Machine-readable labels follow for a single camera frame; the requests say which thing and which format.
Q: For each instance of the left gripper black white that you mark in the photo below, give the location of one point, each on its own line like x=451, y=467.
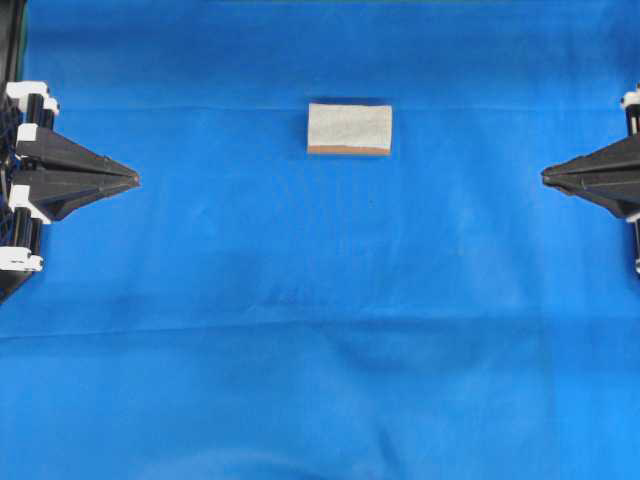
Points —
x=35, y=198

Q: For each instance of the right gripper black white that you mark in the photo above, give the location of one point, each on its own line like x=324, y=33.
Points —
x=620, y=199

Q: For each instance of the grey and orange sponge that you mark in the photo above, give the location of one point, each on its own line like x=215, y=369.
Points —
x=339, y=129

